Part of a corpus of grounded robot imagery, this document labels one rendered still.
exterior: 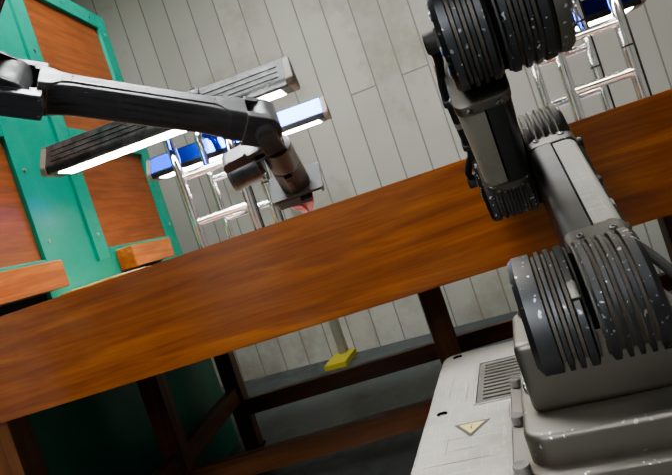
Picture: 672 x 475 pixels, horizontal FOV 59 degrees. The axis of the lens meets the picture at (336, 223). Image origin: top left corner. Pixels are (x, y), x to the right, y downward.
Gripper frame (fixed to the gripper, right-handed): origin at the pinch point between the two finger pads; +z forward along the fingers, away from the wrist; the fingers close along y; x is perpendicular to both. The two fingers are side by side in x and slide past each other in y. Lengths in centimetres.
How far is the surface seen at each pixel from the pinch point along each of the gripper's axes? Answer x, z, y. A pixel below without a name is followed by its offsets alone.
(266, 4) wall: -212, 78, 19
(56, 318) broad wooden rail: 16, -13, 46
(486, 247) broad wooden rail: 25.0, -6.5, -28.6
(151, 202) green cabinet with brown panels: -84, 63, 75
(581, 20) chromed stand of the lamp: -52, 23, -78
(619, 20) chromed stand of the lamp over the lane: -32, 9, -78
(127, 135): -28.0, -11.7, 35.3
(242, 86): -29.6, -12.1, 7.1
